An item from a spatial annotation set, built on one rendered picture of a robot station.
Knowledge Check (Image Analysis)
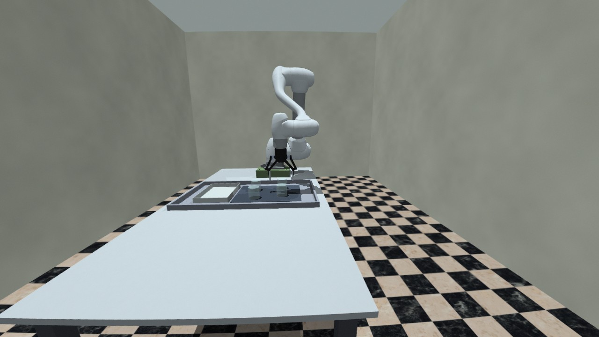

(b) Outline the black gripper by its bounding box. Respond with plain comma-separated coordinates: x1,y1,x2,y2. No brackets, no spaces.
265,148,297,181

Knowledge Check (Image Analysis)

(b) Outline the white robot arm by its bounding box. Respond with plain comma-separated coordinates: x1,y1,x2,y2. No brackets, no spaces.
261,66,319,169

